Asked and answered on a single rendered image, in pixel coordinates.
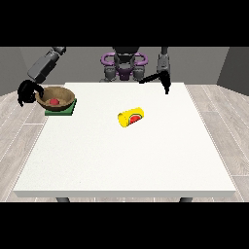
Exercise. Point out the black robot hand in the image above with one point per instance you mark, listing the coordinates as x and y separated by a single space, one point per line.
164 79
26 91

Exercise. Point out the brown wooden bowl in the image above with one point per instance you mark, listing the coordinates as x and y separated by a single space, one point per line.
56 99

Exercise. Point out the small red ball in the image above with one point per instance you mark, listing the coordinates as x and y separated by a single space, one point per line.
54 101

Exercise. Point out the green square pad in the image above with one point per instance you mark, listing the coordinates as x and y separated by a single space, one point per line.
65 110

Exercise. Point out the yellow cup with melon print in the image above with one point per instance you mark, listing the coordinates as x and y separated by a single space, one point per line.
131 117

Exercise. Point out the grey robot trunk purple rings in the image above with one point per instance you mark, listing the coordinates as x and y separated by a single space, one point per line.
123 68

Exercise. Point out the dark table leg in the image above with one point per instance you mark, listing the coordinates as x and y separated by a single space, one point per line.
186 199
63 199

